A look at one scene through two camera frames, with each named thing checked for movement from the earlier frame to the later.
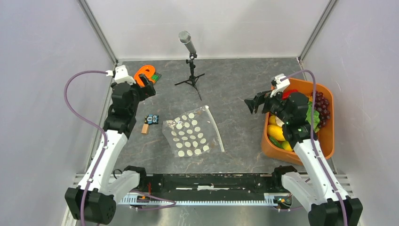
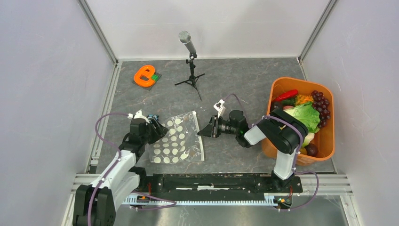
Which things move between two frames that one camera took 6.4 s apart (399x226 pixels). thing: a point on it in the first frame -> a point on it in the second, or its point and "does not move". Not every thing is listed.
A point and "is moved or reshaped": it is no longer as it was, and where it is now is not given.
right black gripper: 260,98 -> 211,129
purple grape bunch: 321,104 does not move
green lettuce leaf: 316,119 does not move
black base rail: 208,183 does not move
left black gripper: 146,92 -> 159,132
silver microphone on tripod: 185,36 does not move
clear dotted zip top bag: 194,134 is moved or reshaped
